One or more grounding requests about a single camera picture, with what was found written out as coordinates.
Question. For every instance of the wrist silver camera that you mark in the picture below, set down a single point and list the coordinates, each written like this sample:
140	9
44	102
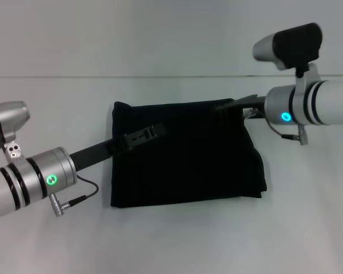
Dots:
8	122
291	45

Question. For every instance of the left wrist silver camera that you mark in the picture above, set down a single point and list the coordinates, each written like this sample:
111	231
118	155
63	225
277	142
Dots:
8	122

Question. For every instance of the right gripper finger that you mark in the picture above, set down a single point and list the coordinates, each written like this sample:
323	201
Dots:
230	108

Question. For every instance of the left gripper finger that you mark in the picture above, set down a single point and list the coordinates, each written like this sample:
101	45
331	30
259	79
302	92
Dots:
144	135

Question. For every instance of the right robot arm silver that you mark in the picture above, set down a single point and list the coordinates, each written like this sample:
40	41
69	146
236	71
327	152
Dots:
311	104

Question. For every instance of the black t-shirt white print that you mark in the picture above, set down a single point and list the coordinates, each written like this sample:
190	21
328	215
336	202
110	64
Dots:
194	160

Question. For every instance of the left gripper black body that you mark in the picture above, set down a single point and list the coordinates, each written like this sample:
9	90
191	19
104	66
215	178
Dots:
94	152

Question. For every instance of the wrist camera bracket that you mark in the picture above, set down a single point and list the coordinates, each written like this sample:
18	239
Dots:
307	78
15	152

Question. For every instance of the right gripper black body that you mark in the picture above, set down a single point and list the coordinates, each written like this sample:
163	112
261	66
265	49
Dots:
253	104

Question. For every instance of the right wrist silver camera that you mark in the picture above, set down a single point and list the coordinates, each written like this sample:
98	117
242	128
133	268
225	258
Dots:
291	45

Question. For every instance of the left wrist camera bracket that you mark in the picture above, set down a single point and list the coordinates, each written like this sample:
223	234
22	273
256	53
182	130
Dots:
15	152

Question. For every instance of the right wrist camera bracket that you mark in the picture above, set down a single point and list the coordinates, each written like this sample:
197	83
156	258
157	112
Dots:
307	78

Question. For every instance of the left robot arm silver white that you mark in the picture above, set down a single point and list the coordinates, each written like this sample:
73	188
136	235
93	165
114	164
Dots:
25	182

